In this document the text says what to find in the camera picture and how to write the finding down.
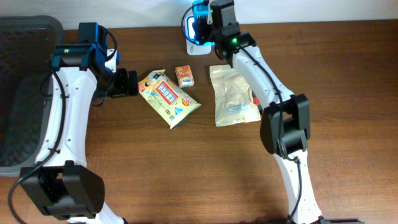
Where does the teal mouthwash bottle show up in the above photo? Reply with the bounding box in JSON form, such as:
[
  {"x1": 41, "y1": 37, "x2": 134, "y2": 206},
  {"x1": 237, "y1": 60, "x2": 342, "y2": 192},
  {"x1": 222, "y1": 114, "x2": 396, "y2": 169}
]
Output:
[{"x1": 189, "y1": 0, "x2": 214, "y2": 46}]

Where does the orange tissue pack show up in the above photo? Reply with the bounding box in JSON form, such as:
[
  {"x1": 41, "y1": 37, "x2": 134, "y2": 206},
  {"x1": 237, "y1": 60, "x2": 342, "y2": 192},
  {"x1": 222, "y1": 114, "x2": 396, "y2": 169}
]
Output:
[{"x1": 175, "y1": 65, "x2": 195, "y2": 88}]

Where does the yellow wet wipes pack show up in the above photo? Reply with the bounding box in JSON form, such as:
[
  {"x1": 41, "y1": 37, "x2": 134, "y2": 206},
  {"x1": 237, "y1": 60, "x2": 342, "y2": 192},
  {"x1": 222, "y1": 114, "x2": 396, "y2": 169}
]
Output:
[{"x1": 138, "y1": 69, "x2": 201, "y2": 129}]

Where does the kraft paper pouch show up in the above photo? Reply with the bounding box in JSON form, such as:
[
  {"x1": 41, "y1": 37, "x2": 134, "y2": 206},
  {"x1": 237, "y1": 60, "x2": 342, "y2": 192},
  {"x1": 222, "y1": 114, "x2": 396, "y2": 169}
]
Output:
[{"x1": 210, "y1": 65, "x2": 261, "y2": 127}]

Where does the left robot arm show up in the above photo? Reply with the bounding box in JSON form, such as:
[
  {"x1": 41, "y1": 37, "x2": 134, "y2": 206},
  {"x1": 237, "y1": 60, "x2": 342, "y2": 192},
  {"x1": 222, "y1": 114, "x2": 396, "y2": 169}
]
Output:
[{"x1": 17, "y1": 22, "x2": 139, "y2": 223}]

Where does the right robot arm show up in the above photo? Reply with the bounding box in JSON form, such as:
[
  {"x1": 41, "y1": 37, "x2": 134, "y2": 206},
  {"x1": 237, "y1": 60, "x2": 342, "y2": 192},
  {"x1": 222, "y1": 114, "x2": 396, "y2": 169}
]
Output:
[{"x1": 192, "y1": 19, "x2": 322, "y2": 223}]

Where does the grey plastic mesh basket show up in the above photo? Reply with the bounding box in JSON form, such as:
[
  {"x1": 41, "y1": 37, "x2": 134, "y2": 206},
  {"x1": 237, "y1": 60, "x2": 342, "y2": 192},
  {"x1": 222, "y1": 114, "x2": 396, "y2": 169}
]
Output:
[{"x1": 1, "y1": 16, "x2": 64, "y2": 177}]

